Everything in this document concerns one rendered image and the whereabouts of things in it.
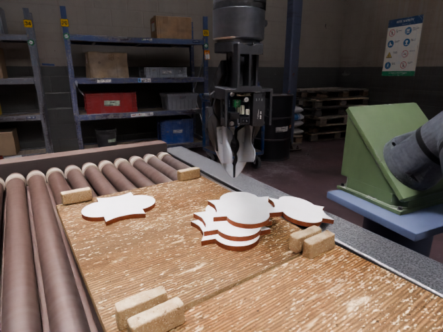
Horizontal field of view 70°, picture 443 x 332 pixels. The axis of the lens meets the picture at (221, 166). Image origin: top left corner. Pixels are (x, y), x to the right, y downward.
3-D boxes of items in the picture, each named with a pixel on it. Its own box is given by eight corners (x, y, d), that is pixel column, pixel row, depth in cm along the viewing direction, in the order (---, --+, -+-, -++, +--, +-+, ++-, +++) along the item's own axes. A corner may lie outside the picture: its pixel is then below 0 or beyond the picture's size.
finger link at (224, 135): (223, 188, 49) (223, 129, 46) (213, 176, 54) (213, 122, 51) (242, 186, 49) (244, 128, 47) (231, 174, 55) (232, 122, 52)
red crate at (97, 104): (132, 109, 472) (130, 89, 464) (138, 112, 433) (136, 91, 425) (85, 111, 446) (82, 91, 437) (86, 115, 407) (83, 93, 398)
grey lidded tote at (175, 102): (189, 107, 502) (188, 91, 495) (199, 109, 472) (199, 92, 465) (159, 108, 479) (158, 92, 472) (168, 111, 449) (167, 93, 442)
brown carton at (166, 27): (184, 43, 472) (183, 20, 463) (192, 41, 439) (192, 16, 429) (150, 42, 452) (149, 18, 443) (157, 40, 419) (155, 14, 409)
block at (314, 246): (325, 243, 51) (327, 228, 50) (335, 248, 50) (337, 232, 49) (300, 255, 48) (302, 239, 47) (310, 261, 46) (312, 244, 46)
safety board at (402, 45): (381, 76, 555) (389, 20, 528) (414, 76, 501) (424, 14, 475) (380, 76, 554) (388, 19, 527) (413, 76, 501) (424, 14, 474)
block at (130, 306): (163, 301, 38) (162, 282, 37) (170, 310, 37) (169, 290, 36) (113, 322, 35) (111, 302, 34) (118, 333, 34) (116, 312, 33)
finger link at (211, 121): (207, 151, 51) (207, 96, 48) (206, 149, 52) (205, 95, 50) (235, 149, 52) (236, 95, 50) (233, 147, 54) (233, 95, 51)
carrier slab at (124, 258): (200, 180, 85) (200, 174, 84) (325, 249, 52) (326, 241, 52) (57, 211, 66) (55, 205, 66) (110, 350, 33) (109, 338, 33)
